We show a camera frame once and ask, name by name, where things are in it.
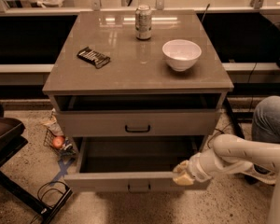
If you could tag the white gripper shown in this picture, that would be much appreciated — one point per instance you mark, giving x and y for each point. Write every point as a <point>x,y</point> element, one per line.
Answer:
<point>194,168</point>

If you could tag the grey drawer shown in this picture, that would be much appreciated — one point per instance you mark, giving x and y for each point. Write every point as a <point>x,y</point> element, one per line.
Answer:
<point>131,164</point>
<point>138,122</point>

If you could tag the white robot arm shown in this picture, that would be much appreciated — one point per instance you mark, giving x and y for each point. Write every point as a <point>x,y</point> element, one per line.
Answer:
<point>231,154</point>

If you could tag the grey drawer cabinet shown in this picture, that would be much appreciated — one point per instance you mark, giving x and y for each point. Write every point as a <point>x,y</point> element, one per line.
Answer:
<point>137,77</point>

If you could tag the grey knit sneaker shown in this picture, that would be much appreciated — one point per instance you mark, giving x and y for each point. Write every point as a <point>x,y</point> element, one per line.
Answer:
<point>257,174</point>

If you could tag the person leg in jeans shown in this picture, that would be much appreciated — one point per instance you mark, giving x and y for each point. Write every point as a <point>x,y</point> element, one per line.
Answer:
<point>266,121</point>

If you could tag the white ceramic bowl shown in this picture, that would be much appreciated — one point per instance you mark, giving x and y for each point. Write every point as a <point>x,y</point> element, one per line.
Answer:
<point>181,54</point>

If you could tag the red apple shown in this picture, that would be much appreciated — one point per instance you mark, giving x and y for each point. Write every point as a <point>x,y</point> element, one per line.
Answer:
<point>58,142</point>

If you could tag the dark snack bar wrapper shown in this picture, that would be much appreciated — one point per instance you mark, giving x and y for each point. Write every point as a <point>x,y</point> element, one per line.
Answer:
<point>93,57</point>

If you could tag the silver soda can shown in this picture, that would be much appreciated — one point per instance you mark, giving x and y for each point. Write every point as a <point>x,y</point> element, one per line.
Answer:
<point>143,22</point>

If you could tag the wire basket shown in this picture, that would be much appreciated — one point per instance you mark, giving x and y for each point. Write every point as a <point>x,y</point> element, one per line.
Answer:
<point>66,150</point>

